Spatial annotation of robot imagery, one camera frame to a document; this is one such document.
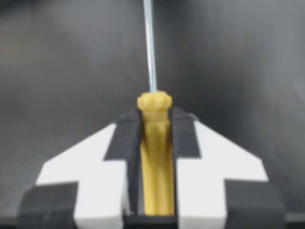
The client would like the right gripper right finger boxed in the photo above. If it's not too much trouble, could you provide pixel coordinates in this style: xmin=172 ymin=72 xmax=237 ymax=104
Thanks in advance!
xmin=171 ymin=106 xmax=290 ymax=229

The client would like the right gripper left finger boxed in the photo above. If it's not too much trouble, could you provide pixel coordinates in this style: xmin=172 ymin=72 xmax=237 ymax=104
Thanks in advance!
xmin=16 ymin=108 xmax=144 ymax=229

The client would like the yellow handled screwdriver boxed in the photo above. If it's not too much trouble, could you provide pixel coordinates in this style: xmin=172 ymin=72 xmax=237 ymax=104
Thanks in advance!
xmin=137 ymin=0 xmax=173 ymax=216

